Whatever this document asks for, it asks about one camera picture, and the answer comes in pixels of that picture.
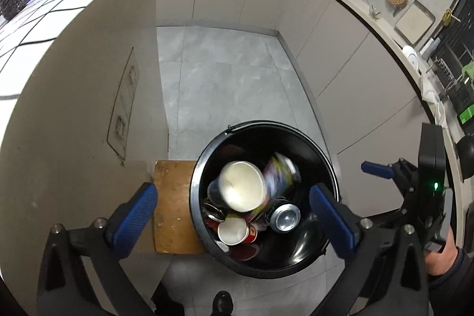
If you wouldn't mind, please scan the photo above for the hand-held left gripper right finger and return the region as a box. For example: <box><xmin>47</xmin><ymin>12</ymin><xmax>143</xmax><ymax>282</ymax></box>
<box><xmin>309</xmin><ymin>184</ymin><xmax>430</xmax><ymax>316</ymax></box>

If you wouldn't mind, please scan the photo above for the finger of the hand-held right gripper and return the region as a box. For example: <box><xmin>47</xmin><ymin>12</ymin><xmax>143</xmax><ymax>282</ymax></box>
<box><xmin>361</xmin><ymin>158</ymin><xmax>419</xmax><ymax>191</ymax></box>

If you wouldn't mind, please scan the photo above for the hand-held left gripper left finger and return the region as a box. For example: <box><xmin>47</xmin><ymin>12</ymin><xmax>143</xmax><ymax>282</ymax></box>
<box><xmin>37</xmin><ymin>182</ymin><xmax>160</xmax><ymax>316</ymax></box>

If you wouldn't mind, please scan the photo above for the blue silver drink can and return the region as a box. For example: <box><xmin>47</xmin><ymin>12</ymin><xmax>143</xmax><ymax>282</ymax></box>
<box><xmin>269</xmin><ymin>203</ymin><xmax>301</xmax><ymax>232</ymax></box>

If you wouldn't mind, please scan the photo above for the black trash bin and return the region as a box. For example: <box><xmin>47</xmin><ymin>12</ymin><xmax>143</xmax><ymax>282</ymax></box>
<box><xmin>189</xmin><ymin>121</ymin><xmax>339</xmax><ymax>280</ymax></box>

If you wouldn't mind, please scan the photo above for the dark label tin can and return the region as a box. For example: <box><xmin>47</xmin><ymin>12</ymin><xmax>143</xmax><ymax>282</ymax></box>
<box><xmin>262</xmin><ymin>152</ymin><xmax>301</xmax><ymax>207</ymax></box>

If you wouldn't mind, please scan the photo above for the red paper cup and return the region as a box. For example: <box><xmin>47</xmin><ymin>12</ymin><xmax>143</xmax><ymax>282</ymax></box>
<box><xmin>217</xmin><ymin>216</ymin><xmax>258</xmax><ymax>246</ymax></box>

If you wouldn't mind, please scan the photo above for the blue white paper cup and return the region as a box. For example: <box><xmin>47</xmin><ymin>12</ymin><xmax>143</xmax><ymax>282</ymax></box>
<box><xmin>218</xmin><ymin>161</ymin><xmax>268</xmax><ymax>212</ymax></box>

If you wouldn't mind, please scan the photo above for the person's right forearm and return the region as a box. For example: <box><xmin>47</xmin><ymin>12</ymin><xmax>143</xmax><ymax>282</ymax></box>
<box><xmin>427</xmin><ymin>246</ymin><xmax>474</xmax><ymax>316</ymax></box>

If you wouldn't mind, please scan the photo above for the person's right hand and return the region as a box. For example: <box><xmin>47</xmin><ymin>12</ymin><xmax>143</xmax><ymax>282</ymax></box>
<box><xmin>424</xmin><ymin>227</ymin><xmax>462</xmax><ymax>277</ymax></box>

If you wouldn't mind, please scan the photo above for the black round object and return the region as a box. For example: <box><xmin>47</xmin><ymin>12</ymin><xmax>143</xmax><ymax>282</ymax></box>
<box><xmin>455</xmin><ymin>134</ymin><xmax>474</xmax><ymax>179</ymax></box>

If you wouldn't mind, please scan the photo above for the wooden board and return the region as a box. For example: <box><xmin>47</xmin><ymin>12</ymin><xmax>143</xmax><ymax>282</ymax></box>
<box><xmin>153</xmin><ymin>161</ymin><xmax>208</xmax><ymax>254</ymax></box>

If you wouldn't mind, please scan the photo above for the green sponge pack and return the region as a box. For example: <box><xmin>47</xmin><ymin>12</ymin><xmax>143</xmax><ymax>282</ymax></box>
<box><xmin>457</xmin><ymin>105</ymin><xmax>474</xmax><ymax>126</ymax></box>

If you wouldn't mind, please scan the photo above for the white plastic bag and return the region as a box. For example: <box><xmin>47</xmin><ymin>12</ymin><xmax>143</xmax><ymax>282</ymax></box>
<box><xmin>422</xmin><ymin>73</ymin><xmax>447</xmax><ymax>124</ymax></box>

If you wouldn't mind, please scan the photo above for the white electric kettle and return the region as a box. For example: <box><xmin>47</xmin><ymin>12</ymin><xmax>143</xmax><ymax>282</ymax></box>
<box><xmin>402</xmin><ymin>46</ymin><xmax>423</xmax><ymax>75</ymax></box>

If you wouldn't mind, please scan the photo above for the person's black shoe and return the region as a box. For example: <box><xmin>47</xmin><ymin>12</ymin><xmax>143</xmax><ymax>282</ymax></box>
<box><xmin>213</xmin><ymin>290</ymin><xmax>234</xmax><ymax>316</ymax></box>

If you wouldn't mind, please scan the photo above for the black dish rack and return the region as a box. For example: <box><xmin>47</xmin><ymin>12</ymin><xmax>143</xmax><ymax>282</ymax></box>
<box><xmin>431</xmin><ymin>0</ymin><xmax>474</xmax><ymax>139</ymax></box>

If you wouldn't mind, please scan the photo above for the beige cutting board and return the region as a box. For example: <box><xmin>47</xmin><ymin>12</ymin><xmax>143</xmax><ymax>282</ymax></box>
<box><xmin>394</xmin><ymin>0</ymin><xmax>435</xmax><ymax>45</ymax></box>

